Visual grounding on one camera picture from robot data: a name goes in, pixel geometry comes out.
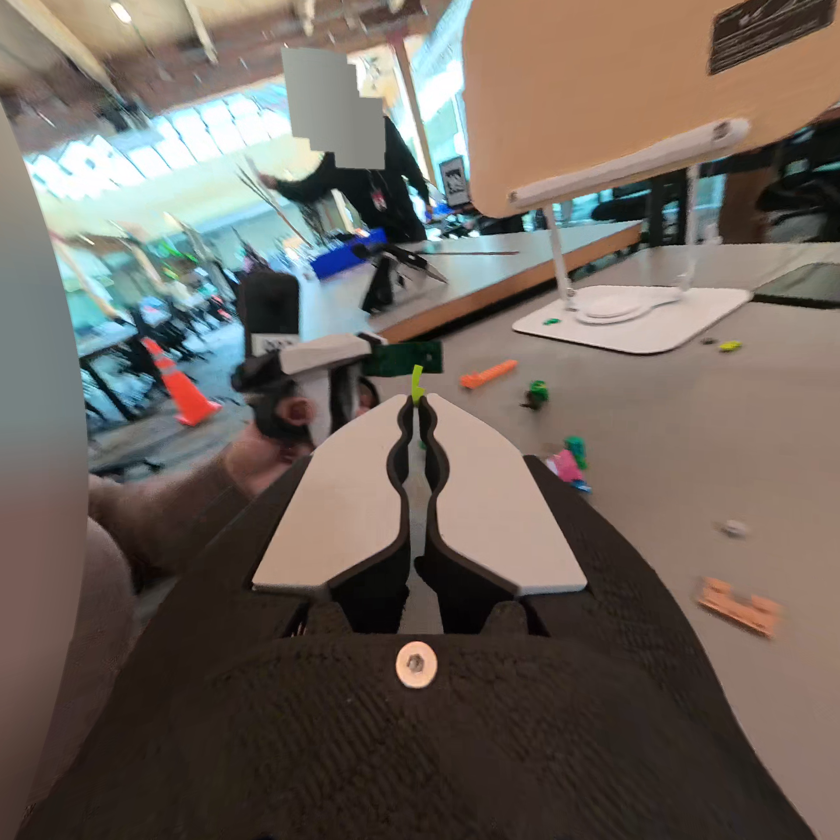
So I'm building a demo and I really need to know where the orange traffic cone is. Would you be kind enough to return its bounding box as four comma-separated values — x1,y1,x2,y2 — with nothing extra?
140,337,223,428

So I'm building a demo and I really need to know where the orange brown lego plate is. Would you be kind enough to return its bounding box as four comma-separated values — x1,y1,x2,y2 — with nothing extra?
695,577,782,639

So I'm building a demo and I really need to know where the wooden desk lamp white base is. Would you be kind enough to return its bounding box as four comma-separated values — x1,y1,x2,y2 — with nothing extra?
461,0,840,356

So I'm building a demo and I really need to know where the tag sign on stand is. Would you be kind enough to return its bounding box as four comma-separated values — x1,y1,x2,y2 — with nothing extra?
437,157,471,209

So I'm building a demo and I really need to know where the person's left hand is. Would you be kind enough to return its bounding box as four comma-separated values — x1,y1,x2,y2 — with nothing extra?
225,395,316,500

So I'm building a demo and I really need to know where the pink lego assembly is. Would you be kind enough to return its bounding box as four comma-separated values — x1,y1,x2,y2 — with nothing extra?
542,436,593,494

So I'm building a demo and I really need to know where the dark green lego build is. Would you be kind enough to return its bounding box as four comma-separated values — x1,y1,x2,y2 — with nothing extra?
366,340,445,377

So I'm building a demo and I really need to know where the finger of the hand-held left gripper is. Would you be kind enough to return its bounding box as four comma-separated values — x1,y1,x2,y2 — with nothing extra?
279,332,389,377

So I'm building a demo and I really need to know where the orange brick separator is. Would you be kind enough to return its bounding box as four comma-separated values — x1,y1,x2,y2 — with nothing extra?
458,358,520,390

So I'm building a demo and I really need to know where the spare hand-held gripper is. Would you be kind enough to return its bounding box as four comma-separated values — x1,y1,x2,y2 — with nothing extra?
350,242,451,316

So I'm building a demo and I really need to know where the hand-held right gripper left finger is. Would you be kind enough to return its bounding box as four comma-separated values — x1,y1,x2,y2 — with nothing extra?
252,394,414,601

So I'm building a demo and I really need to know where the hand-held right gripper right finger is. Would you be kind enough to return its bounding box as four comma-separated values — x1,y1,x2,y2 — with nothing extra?
419,394,589,598

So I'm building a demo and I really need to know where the person's left forearm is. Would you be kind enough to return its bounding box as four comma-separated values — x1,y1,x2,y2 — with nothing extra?
88,453,263,592

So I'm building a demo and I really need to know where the blue storage bin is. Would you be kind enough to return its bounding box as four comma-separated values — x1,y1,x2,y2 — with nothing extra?
311,227,389,281

